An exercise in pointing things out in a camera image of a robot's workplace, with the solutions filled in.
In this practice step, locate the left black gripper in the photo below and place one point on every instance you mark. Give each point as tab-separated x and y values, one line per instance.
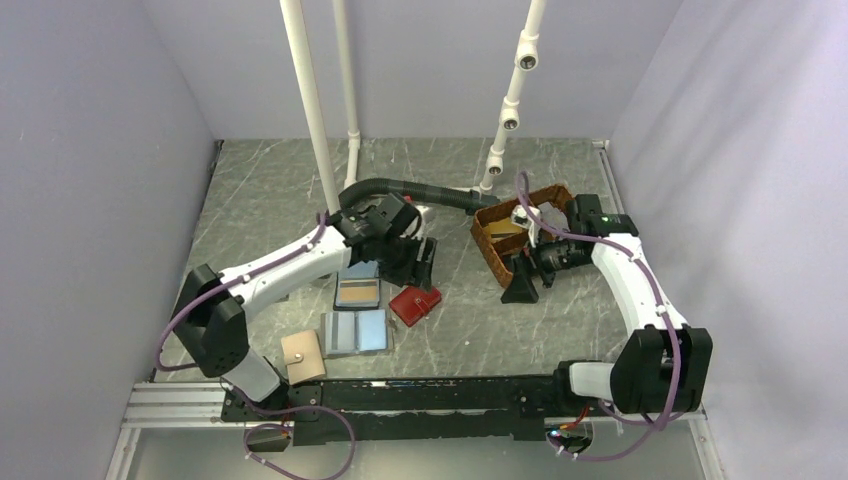
415	273

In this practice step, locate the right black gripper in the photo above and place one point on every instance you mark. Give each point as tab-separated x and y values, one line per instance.
521	287

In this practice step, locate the red leather card holder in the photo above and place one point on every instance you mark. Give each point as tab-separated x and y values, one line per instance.
413	304

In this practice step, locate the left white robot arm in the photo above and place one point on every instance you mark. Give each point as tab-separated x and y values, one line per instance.
214	308

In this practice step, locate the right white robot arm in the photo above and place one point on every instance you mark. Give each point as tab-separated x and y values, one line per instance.
663	366

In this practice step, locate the gold cards in basket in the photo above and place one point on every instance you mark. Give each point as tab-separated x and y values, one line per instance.
502	229

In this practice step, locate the blue card holder orange card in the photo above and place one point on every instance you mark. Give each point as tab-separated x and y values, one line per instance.
358	288

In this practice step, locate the silver cards in basket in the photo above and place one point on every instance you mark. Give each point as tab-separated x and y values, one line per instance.
553	216

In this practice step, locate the open blue grey card holder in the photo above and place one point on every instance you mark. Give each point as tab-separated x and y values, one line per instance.
352	333

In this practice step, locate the beige snap card holder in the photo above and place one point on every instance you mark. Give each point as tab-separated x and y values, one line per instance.
302	357

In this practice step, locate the brown wicker divided basket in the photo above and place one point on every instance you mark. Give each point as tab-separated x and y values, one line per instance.
496	255

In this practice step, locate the white pole with fittings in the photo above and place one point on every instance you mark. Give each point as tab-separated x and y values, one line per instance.
526	59

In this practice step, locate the white rear pole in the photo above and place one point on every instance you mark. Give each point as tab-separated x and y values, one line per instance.
345	56

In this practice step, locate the white front pole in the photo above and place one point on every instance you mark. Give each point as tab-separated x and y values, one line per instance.
297	37

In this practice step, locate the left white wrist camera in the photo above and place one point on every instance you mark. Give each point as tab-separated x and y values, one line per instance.
425	215

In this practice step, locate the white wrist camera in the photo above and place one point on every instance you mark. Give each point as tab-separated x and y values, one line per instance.
529	219
425	215

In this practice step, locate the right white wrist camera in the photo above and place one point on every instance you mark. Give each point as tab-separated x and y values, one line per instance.
529	219

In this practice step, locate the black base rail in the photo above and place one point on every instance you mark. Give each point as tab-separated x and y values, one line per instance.
518	407

